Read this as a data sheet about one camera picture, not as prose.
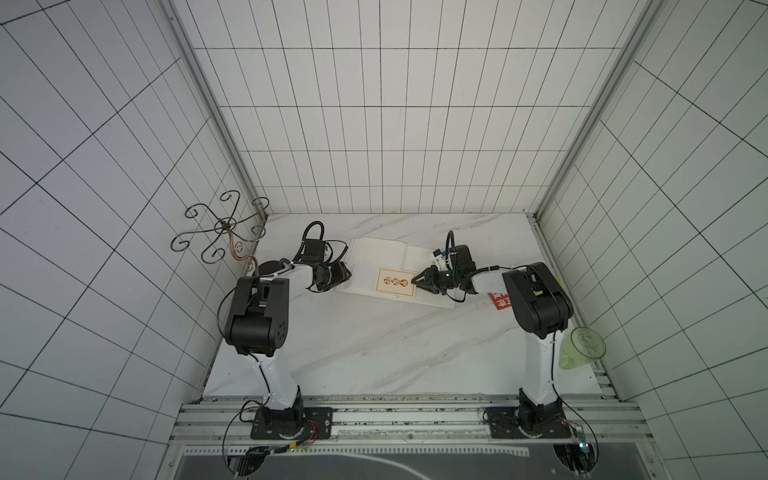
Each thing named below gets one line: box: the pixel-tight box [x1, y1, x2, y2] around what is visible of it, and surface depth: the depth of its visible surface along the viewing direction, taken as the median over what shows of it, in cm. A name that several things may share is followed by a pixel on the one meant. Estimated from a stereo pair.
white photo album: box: [335, 237, 457, 309], surface depth 100 cm
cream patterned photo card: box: [375, 268, 417, 297], surface depth 100 cm
